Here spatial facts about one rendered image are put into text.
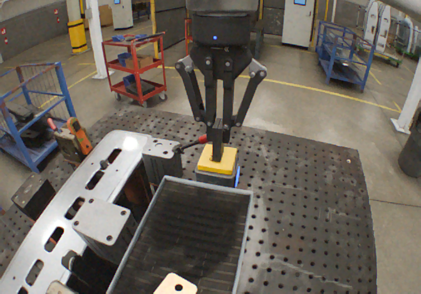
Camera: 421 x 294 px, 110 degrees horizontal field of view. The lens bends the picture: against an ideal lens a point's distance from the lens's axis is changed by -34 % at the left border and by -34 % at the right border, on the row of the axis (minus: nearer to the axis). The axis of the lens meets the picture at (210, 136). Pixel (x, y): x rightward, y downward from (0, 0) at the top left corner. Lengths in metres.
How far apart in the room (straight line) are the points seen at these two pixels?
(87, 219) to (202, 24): 0.35
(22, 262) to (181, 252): 0.43
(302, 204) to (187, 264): 0.73
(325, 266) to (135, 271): 0.70
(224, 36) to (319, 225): 0.79
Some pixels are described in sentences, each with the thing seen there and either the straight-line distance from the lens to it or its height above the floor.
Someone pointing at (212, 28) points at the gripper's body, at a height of 1.38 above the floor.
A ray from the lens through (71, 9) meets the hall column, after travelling 7.54.
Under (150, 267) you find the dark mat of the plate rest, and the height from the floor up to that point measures 1.16.
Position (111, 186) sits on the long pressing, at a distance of 0.59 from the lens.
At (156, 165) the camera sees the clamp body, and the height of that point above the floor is 1.02.
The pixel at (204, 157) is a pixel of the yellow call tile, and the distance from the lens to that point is 0.39.
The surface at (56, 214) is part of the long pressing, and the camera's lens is 0.61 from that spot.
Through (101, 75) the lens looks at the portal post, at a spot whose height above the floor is 0.03.
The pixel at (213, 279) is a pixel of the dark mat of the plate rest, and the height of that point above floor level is 1.16.
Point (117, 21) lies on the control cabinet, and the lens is 10.89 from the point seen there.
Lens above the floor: 1.42
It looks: 37 degrees down
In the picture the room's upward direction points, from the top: straight up
